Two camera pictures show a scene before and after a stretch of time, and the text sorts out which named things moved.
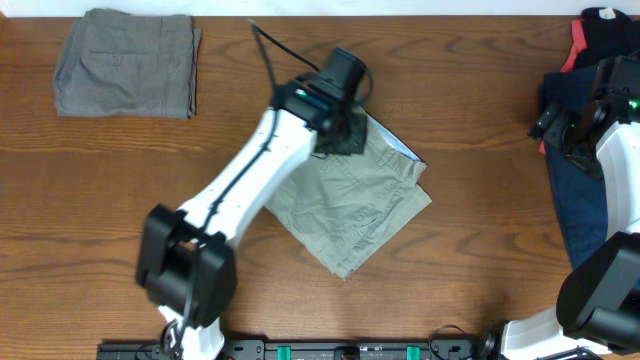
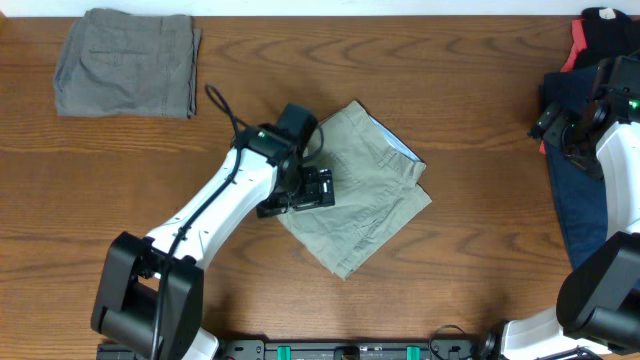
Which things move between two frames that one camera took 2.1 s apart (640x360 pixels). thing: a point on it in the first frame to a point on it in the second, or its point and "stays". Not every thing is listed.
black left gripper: (359, 143) to (313, 197)
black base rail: (298, 349) stays
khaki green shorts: (347, 205) stays
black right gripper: (552, 127) stays
